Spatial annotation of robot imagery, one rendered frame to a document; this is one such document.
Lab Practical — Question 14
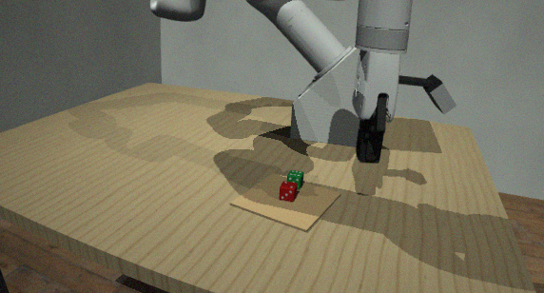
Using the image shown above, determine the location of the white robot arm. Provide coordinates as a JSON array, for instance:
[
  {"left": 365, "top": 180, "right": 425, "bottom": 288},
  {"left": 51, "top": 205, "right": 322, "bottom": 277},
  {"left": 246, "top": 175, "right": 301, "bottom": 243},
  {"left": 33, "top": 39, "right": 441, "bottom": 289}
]
[{"left": 150, "top": 0, "right": 457, "bottom": 114}]

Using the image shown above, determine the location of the red die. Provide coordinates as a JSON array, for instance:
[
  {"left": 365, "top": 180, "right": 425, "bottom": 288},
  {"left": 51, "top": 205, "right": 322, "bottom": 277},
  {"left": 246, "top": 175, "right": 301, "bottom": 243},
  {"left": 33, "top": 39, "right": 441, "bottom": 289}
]
[{"left": 279, "top": 181, "right": 298, "bottom": 202}]

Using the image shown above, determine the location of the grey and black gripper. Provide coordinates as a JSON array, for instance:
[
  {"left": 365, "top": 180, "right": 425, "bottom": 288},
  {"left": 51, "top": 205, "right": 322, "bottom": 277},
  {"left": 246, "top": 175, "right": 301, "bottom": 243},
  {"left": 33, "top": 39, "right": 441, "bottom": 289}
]
[{"left": 352, "top": 44, "right": 407, "bottom": 164}]

